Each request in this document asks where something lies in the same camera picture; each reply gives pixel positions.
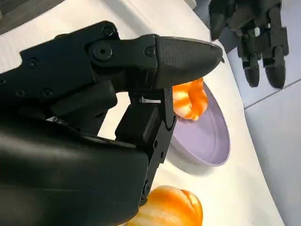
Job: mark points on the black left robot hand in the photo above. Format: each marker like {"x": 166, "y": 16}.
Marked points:
{"x": 251, "y": 16}

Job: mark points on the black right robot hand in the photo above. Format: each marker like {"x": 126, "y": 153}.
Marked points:
{"x": 70, "y": 164}

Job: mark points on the orange white toy bread roll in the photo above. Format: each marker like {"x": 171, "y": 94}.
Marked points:
{"x": 190, "y": 101}
{"x": 171, "y": 207}

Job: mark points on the lilac plate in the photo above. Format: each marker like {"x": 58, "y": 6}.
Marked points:
{"x": 207, "y": 141}

